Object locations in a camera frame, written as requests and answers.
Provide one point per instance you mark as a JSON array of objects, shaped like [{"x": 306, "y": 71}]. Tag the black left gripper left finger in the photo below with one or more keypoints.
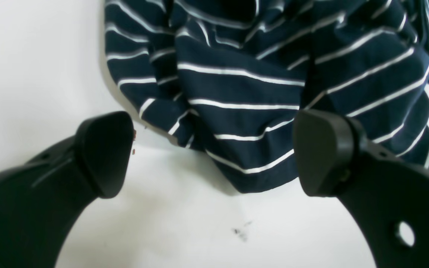
[{"x": 41, "y": 200}]

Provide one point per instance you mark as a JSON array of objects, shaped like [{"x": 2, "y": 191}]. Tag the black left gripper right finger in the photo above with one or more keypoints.
[{"x": 387, "y": 197}]

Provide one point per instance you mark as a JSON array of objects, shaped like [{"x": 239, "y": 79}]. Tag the navy white striped T-shirt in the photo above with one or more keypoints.
[{"x": 227, "y": 77}]

